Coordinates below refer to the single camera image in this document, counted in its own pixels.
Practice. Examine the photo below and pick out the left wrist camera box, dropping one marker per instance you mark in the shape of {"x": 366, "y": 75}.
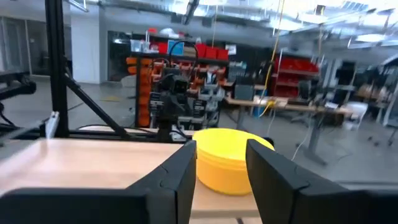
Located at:
{"x": 178, "y": 84}

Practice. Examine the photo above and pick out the yellow mini bowl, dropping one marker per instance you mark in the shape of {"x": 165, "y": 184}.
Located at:
{"x": 220, "y": 143}
{"x": 224, "y": 180}

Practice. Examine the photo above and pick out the black storage shelf unit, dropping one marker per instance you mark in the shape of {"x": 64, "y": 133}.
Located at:
{"x": 119, "y": 62}

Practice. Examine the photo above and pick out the grey equipment case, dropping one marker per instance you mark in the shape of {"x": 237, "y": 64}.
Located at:
{"x": 244, "y": 92}

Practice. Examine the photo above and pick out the wooden workbench desk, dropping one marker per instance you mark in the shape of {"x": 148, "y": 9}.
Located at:
{"x": 295, "y": 107}

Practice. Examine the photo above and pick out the red storage bin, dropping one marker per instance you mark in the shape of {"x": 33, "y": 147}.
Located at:
{"x": 162, "y": 48}
{"x": 211, "y": 53}
{"x": 222, "y": 54}
{"x": 200, "y": 50}

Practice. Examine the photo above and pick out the red shelving unit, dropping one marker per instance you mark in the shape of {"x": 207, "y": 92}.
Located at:
{"x": 295, "y": 71}

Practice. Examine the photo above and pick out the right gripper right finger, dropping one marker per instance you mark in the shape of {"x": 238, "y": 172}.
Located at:
{"x": 295, "y": 199}

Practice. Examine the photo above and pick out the black aluminium rig frame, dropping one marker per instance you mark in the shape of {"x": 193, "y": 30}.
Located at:
{"x": 56, "y": 62}

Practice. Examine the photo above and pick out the clear plastic container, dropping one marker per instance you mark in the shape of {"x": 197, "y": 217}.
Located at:
{"x": 139, "y": 45}

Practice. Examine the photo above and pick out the orange parts bin rack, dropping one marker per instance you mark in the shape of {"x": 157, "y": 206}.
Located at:
{"x": 143, "y": 93}

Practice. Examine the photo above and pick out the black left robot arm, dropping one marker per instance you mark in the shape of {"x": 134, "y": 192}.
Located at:
{"x": 174, "y": 124}

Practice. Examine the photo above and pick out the background black robot rig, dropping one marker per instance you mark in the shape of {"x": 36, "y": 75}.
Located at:
{"x": 15, "y": 88}

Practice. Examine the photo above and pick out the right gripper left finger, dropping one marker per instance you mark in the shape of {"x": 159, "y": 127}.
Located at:
{"x": 161, "y": 199}

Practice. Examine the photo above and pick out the blue storage box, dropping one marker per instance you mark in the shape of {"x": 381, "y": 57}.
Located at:
{"x": 176, "y": 47}

